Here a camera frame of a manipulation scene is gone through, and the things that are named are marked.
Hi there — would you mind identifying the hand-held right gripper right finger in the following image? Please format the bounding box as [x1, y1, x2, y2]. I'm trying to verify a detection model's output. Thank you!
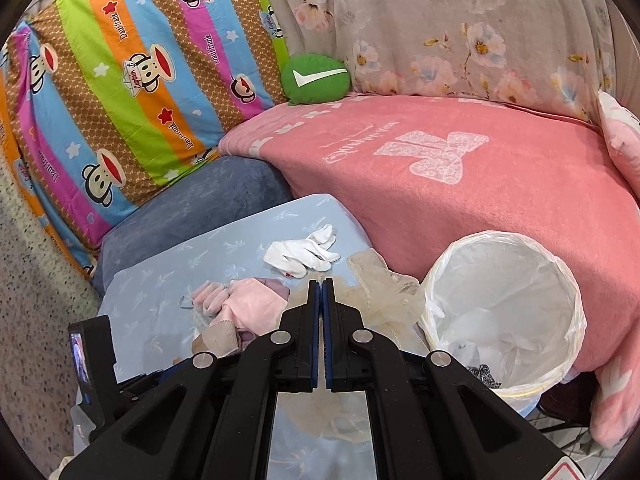
[322, 280, 591, 480]

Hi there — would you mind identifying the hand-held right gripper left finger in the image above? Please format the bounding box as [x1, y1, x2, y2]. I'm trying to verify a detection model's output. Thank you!
[59, 280, 321, 480]

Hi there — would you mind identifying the white bin with plastic liner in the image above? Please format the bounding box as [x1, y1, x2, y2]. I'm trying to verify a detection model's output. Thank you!
[417, 230, 587, 411]

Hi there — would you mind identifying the translucent plastic glove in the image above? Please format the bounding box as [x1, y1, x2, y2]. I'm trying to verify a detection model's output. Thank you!
[287, 249, 427, 443]

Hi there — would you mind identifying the white cotton glove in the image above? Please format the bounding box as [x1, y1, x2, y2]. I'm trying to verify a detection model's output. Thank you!
[263, 223, 342, 279]

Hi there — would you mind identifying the beige knit cloth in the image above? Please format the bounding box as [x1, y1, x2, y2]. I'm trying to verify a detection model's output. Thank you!
[192, 321, 241, 356]

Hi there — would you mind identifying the pale blue palm-print sheet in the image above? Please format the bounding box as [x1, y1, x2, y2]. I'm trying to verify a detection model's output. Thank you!
[72, 194, 431, 480]

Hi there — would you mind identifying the leopard print scrap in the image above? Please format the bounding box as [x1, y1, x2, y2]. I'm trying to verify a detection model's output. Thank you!
[467, 364, 502, 390]

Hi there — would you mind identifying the blue-grey velvet cushion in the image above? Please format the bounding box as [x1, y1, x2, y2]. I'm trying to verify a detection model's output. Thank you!
[92, 155, 293, 296]

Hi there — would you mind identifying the pink fleece blanket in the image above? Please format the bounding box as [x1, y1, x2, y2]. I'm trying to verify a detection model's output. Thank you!
[217, 92, 637, 376]

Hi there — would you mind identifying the green round check-mark cushion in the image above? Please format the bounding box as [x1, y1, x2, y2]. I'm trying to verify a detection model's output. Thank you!
[280, 52, 352, 107]

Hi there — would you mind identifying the striped monkey print quilt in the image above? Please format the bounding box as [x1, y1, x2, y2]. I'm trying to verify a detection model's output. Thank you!
[0, 0, 296, 281]

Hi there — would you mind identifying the grey floral blanket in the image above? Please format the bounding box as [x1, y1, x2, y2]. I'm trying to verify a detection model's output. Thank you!
[260, 0, 621, 123]

